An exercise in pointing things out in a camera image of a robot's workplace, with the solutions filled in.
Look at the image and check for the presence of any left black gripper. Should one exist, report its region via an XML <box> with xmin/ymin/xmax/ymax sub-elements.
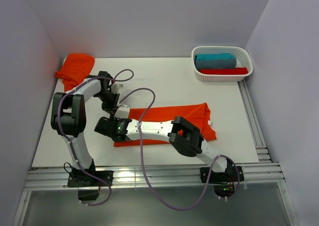
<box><xmin>96</xmin><ymin>90</ymin><xmax>120</xmax><ymax>114</ymax></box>

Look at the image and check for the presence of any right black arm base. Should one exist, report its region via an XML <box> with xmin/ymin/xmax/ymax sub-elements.
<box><xmin>209</xmin><ymin>165</ymin><xmax>245</xmax><ymax>197</ymax></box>

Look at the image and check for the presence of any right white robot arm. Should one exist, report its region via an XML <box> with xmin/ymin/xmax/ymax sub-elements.
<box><xmin>94</xmin><ymin>116</ymin><xmax>233</xmax><ymax>181</ymax></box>

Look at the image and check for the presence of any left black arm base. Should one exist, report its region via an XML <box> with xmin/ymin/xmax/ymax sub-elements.
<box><xmin>63</xmin><ymin>162</ymin><xmax>114</xmax><ymax>202</ymax></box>

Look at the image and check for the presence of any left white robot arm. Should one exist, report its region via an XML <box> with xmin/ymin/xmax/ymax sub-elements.
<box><xmin>50</xmin><ymin>71</ymin><xmax>120</xmax><ymax>186</ymax></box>

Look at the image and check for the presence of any crumpled orange t-shirt pile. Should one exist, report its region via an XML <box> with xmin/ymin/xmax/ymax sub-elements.
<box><xmin>55</xmin><ymin>53</ymin><xmax>95</xmax><ymax>92</ymax></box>

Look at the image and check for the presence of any grey rolled t-shirt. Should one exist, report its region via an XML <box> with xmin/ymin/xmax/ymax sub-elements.
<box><xmin>194</xmin><ymin>61</ymin><xmax>237</xmax><ymax>70</ymax></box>

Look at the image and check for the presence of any teal rolled t-shirt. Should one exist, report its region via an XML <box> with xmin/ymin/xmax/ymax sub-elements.
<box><xmin>194</xmin><ymin>53</ymin><xmax>237</xmax><ymax>62</ymax></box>

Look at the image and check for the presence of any red rolled t-shirt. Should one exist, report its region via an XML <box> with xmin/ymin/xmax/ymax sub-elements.
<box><xmin>199</xmin><ymin>67</ymin><xmax>249</xmax><ymax>75</ymax></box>

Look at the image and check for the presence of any white plastic basket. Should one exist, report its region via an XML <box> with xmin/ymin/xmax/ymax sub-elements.
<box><xmin>191</xmin><ymin>46</ymin><xmax>253</xmax><ymax>82</ymax></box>

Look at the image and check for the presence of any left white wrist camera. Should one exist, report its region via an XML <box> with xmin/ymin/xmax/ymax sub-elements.
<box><xmin>111</xmin><ymin>83</ymin><xmax>124</xmax><ymax>94</ymax></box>

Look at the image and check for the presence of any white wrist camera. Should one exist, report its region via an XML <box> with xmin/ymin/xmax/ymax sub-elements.
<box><xmin>111</xmin><ymin>83</ymin><xmax>124</xmax><ymax>94</ymax></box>
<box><xmin>114</xmin><ymin>105</ymin><xmax>130</xmax><ymax>119</ymax></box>

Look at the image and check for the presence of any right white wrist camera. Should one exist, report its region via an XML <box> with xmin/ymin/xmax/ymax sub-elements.
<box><xmin>114</xmin><ymin>105</ymin><xmax>130</xmax><ymax>119</ymax></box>

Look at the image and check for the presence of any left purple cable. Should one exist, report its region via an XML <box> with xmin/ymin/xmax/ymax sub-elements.
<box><xmin>57</xmin><ymin>69</ymin><xmax>135</xmax><ymax>207</ymax></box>

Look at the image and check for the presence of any purple cable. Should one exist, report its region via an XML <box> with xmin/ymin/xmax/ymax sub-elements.
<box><xmin>118</xmin><ymin>87</ymin><xmax>241</xmax><ymax>211</ymax></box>
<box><xmin>57</xmin><ymin>69</ymin><xmax>135</xmax><ymax>207</ymax></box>

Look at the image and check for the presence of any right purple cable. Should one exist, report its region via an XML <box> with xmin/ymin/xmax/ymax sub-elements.
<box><xmin>118</xmin><ymin>87</ymin><xmax>241</xmax><ymax>211</ymax></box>

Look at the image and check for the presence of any aluminium rail frame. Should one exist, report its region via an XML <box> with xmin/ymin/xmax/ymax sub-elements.
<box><xmin>13</xmin><ymin>80</ymin><xmax>300</xmax><ymax>226</ymax></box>

